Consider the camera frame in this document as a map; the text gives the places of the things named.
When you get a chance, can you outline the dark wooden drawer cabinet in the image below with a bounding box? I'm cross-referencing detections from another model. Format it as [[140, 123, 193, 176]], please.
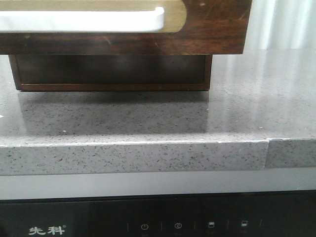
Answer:
[[9, 55, 212, 91]]

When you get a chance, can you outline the white curtain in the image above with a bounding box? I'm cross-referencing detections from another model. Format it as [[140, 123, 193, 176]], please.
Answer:
[[244, 0, 316, 50]]

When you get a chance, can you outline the black appliance control panel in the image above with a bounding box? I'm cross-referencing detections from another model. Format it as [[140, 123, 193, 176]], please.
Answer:
[[0, 191, 316, 237]]

